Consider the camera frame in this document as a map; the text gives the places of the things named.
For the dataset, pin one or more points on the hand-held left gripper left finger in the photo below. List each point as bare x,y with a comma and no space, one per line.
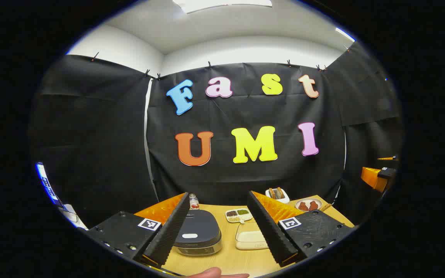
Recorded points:
168,231

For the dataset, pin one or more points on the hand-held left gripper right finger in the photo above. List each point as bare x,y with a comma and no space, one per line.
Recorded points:
269,231

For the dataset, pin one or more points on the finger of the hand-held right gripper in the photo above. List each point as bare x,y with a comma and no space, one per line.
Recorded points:
388,158
371,177

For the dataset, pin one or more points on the clear rice container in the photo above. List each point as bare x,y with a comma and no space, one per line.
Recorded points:
249,236

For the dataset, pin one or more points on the dark grey rice cooker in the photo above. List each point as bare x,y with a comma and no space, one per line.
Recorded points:
199,224

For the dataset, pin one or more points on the white toaster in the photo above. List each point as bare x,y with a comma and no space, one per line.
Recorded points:
282,200

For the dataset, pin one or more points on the white divided grain tray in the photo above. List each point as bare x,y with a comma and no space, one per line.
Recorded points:
238,215

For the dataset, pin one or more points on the small clear bottle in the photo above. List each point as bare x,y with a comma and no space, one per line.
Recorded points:
194,202

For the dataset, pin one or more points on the toast slice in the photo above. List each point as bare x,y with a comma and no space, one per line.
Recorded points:
279,192
272,193

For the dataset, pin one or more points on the brown meat piece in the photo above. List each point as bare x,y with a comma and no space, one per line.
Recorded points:
303,206
313,205

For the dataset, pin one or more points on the white plate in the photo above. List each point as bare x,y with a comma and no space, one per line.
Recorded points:
308,200

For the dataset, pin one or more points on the computer monitor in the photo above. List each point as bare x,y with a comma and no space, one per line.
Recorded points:
46,183

